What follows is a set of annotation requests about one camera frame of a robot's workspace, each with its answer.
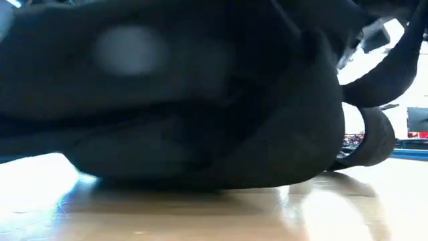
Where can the blue-edged neighbouring table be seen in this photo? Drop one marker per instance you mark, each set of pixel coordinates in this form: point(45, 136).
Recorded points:
point(409, 154)

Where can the black monitor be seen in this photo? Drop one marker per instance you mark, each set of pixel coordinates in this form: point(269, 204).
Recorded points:
point(418, 120)

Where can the black backpack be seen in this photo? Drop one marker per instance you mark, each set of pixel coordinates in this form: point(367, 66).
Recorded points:
point(200, 117)

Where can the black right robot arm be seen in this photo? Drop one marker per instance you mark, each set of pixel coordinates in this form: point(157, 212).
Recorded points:
point(376, 38)

